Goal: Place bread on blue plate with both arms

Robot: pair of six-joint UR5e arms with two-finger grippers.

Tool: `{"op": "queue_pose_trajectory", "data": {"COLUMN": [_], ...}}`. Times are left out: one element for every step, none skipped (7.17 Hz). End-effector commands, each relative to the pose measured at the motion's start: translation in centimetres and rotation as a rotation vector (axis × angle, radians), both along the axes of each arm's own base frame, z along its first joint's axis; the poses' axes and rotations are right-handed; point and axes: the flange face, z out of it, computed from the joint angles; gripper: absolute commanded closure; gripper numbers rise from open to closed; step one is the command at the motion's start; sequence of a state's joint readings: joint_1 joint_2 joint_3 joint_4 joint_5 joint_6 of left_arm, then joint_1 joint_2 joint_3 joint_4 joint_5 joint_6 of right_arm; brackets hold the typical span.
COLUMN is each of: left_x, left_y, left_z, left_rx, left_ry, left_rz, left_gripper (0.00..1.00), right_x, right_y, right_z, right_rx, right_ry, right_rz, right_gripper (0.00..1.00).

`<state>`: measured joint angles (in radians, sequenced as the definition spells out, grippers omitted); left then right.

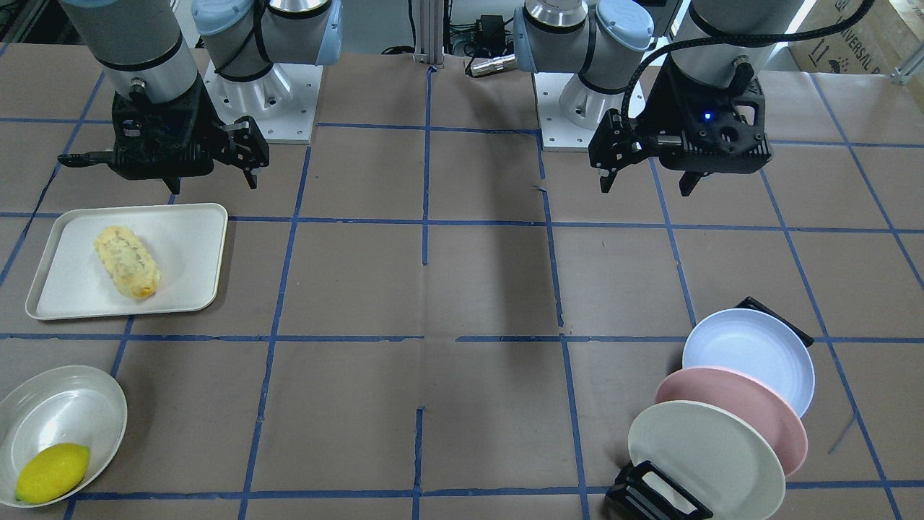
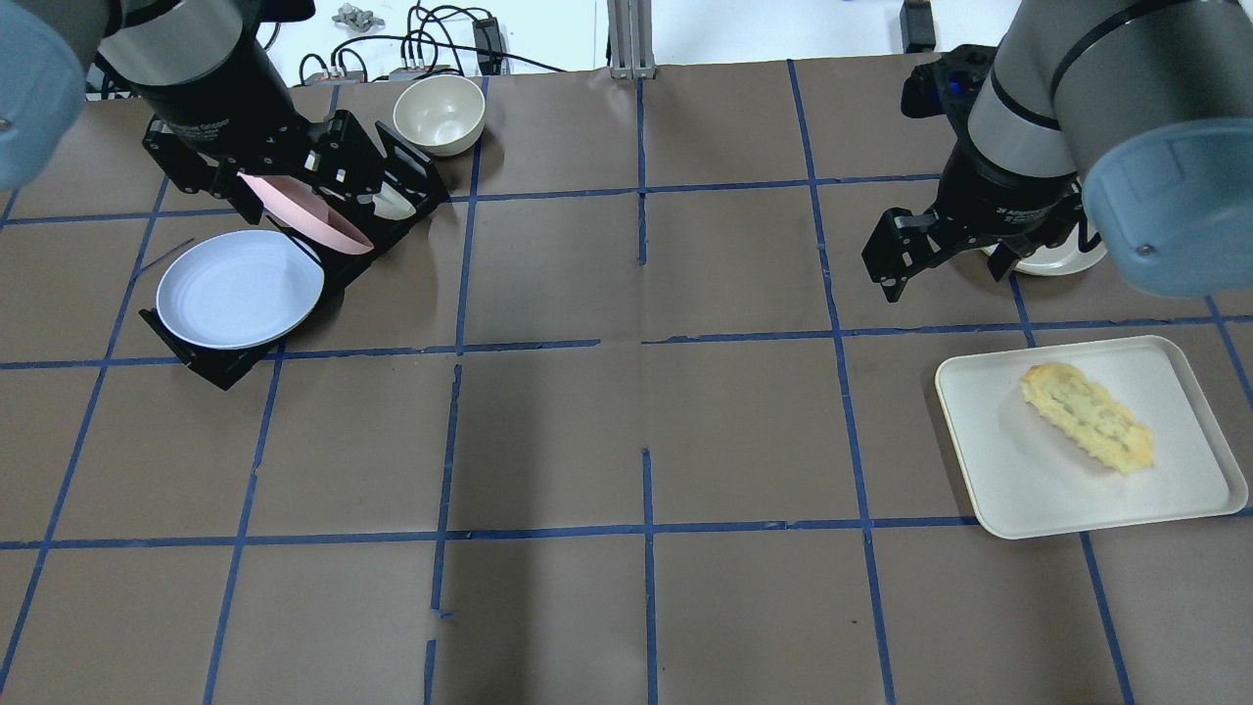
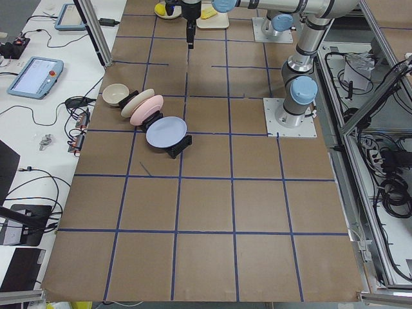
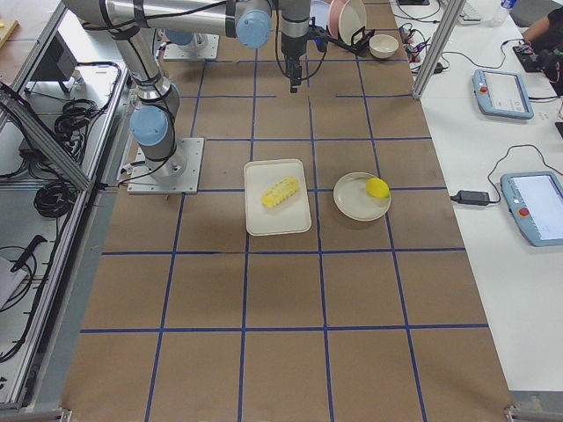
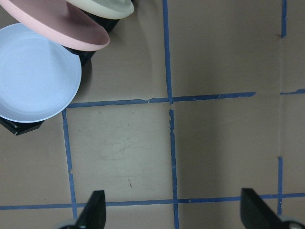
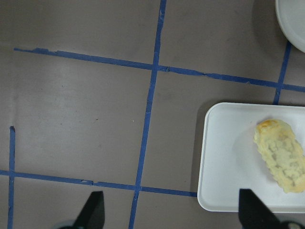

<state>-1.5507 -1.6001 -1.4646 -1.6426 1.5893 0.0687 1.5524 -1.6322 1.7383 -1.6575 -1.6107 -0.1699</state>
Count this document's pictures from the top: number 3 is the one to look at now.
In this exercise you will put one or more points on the teach pendant far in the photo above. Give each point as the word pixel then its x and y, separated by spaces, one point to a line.
pixel 69 19

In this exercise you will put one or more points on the black laptop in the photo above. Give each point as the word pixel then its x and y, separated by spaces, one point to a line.
pixel 9 160

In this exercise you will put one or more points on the black dish rack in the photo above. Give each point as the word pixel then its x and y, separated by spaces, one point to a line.
pixel 172 151

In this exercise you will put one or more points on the cream plate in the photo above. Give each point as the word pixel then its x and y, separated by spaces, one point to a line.
pixel 135 102

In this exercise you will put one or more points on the cream bowl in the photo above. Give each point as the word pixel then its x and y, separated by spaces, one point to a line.
pixel 114 93

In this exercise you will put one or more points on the teach pendant near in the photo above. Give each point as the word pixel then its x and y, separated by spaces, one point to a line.
pixel 36 78

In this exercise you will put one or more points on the white box in cabinet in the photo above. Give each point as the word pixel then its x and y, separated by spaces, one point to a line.
pixel 358 70

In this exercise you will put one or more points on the black device on desk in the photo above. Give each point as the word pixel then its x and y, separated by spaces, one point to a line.
pixel 14 50

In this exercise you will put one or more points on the pink plate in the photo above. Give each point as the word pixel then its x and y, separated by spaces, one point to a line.
pixel 146 109

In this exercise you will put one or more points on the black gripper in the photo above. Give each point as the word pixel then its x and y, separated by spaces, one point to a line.
pixel 190 11

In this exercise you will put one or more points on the brown paper table mat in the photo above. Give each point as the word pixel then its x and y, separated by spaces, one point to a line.
pixel 238 216

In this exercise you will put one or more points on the cream square tray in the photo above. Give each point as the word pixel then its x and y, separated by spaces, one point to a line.
pixel 219 21

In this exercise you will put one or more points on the aluminium frame post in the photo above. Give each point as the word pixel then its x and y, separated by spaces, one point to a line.
pixel 91 23

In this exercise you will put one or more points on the blue plate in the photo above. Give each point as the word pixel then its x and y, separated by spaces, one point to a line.
pixel 166 132

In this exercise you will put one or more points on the teach pendant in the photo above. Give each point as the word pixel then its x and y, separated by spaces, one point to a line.
pixel 36 78
pixel 69 19

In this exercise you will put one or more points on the black power adapter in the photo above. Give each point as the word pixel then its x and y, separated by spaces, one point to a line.
pixel 108 22

